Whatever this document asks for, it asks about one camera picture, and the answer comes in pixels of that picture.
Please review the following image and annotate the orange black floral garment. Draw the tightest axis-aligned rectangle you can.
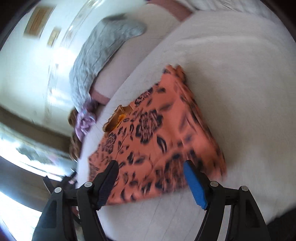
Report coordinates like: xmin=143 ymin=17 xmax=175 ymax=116
xmin=89 ymin=66 xmax=226 ymax=205

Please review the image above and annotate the pink quilted bed cover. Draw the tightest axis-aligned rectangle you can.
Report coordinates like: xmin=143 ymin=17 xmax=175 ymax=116
xmin=78 ymin=11 xmax=295 ymax=240

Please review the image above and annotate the small framed wall picture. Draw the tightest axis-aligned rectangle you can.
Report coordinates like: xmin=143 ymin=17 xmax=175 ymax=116
xmin=47 ymin=27 xmax=61 ymax=47

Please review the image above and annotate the pink quilted sofa backrest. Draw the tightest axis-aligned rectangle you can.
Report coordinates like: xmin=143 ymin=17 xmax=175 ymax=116
xmin=90 ymin=1 xmax=195 ymax=105

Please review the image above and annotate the purple floral cloth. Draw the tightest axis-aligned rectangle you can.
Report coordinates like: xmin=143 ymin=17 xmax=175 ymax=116
xmin=74 ymin=100 xmax=98 ymax=142

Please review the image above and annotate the grey quilted blanket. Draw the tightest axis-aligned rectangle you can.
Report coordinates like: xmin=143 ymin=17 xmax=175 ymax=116
xmin=69 ymin=15 xmax=147 ymax=111

